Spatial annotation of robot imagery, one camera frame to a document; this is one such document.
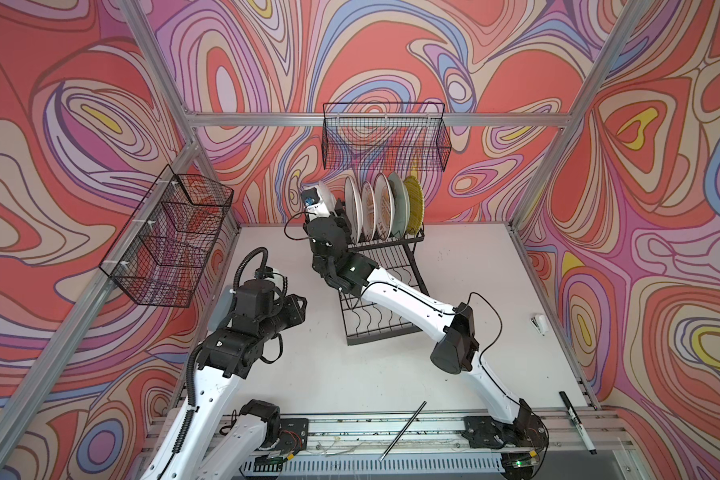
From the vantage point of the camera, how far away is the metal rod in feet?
2.37

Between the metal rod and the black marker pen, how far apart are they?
378mm

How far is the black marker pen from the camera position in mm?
725
